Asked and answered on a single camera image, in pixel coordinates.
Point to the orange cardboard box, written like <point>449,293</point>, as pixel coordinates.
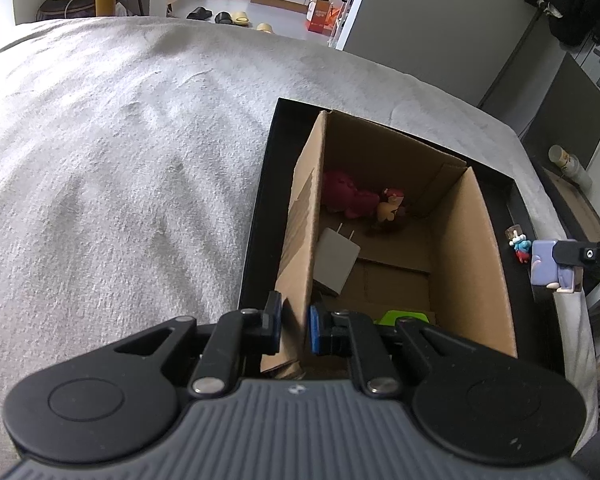
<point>321,14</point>

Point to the green toy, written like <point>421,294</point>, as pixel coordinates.
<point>402,318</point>

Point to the brown and red toy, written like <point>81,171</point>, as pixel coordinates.
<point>390,207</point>

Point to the black tray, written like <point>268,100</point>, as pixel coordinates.
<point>260,220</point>

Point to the white cabinet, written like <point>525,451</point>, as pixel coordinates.
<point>360,5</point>

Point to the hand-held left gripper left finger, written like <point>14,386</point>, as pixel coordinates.
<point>275,321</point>

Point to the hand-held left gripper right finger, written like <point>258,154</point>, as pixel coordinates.
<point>315,330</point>

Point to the black slipper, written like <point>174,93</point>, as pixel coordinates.
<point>222,18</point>

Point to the beige slipper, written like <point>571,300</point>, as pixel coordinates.
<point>264,28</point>
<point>240,19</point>

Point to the purple block toy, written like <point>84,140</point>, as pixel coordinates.
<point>544,265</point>

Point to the small blue figure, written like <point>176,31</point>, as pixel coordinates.
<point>521,247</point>

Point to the round dark stool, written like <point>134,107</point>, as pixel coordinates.
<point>67,10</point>

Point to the brown cardboard box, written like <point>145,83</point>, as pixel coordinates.
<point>467,270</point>

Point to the white charger plug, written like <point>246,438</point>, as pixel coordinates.
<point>335,260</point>

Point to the pink plush toy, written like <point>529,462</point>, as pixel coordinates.
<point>345,192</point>

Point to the white bottle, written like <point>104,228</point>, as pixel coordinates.
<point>572,167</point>

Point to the brown wooden board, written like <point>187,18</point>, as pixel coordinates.
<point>577,210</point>

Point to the dark grey panel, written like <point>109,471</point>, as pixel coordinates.
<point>565,105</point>

